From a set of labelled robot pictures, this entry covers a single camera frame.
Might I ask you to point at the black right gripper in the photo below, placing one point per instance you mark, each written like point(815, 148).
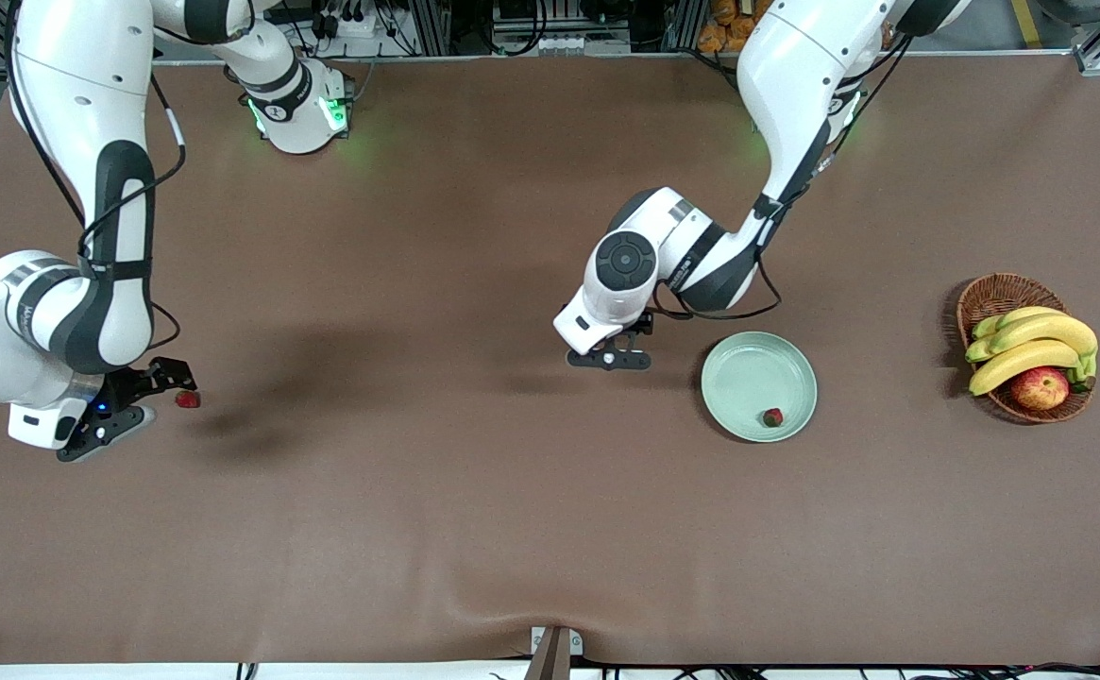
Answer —
point(126, 385)

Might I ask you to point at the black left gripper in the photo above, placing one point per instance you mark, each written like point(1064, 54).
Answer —
point(642, 325)

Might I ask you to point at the red strawberry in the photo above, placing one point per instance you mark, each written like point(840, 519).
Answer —
point(773, 416)
point(189, 400)

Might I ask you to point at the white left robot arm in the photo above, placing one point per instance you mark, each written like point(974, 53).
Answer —
point(795, 66)

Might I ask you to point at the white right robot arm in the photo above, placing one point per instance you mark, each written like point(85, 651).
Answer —
point(77, 94)

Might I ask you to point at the pale green round plate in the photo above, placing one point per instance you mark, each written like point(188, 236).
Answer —
point(748, 378)

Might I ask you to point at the brown table cover mat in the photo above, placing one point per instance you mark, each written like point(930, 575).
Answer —
point(512, 529)

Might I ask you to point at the bag of orange buns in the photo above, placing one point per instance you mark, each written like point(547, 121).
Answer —
point(719, 28)

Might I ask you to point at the brown wicker basket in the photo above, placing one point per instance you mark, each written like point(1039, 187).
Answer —
point(993, 297)

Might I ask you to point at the white power strip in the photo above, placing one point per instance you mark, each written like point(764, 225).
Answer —
point(353, 26)

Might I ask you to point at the yellow banana bunch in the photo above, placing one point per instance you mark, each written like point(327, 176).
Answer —
point(1040, 331)

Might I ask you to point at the red yellow apple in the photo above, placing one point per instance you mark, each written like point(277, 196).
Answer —
point(1040, 389)

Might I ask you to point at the metal table edge bracket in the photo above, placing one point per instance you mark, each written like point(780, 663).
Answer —
point(550, 661)

